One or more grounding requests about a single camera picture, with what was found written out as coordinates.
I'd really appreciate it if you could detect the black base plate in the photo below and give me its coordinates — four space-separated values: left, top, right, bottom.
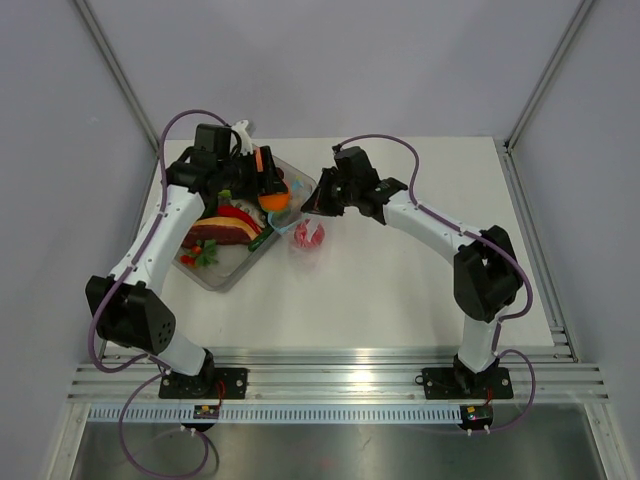
158 368 249 400
414 367 514 400

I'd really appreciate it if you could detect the clear plastic food bin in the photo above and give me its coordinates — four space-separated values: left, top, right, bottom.
173 156 316 292

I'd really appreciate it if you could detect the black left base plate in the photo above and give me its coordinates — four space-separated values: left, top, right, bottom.
158 368 249 400

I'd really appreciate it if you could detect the right aluminium frame post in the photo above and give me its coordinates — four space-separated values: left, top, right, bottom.
502 0 599 151

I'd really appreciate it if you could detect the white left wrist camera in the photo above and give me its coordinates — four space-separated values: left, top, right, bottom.
231 120 255 155

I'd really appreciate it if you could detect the left aluminium frame post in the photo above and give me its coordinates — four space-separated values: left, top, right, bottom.
70 0 160 155

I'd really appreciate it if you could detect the green cucumber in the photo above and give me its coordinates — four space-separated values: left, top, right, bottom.
247 226 274 252

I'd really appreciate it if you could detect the silver fish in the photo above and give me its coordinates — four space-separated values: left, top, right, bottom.
232 199 267 226

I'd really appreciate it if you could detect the red chili pepper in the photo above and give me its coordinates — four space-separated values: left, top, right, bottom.
217 205 262 233

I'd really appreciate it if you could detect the aluminium mounting rail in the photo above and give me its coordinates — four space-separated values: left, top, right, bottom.
67 344 609 405

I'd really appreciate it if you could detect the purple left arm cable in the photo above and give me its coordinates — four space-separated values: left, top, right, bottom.
87 108 234 476

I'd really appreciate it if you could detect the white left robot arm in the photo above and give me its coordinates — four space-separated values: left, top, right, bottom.
85 120 290 398

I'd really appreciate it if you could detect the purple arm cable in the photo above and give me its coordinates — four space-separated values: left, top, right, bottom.
87 108 234 476
332 133 539 435

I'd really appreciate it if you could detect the clear zip top bag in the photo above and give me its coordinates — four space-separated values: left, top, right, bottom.
267 177 329 271

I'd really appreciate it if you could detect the white slotted cable duct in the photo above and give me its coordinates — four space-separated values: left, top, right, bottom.
88 404 461 425

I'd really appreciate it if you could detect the aluminium frame post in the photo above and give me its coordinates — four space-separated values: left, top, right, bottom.
70 0 160 155
502 0 599 151

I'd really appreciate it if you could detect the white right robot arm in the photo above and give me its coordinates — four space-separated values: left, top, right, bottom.
301 146 525 396

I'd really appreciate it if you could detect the raw steak slice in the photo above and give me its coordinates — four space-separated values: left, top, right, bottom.
182 217 261 248

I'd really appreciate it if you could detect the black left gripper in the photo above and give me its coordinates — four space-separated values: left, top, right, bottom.
216 146 286 200

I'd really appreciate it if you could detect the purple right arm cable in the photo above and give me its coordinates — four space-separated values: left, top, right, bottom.
332 133 539 435

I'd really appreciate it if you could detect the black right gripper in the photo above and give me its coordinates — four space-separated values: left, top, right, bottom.
303 169 359 218

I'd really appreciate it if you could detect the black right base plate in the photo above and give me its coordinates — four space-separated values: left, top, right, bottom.
414 367 514 400

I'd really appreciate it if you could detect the red apple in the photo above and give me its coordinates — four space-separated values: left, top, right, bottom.
293 219 326 250

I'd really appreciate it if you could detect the orange fruit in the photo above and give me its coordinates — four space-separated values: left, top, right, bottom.
258 192 290 212

